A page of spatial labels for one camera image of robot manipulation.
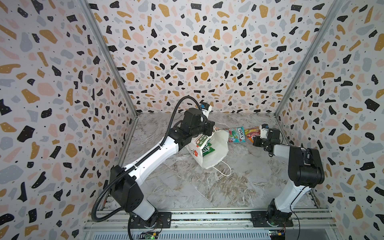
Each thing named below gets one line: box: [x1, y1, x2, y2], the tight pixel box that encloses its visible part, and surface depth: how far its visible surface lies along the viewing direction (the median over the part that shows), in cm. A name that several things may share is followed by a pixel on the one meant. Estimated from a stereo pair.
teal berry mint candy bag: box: [228, 126, 247, 143], surface depth 108 cm
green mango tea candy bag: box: [201, 138, 216, 157], surface depth 97 cm
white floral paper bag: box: [187, 130, 229, 168], surface depth 87 cm
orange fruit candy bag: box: [244, 126, 261, 143], surface depth 105 cm
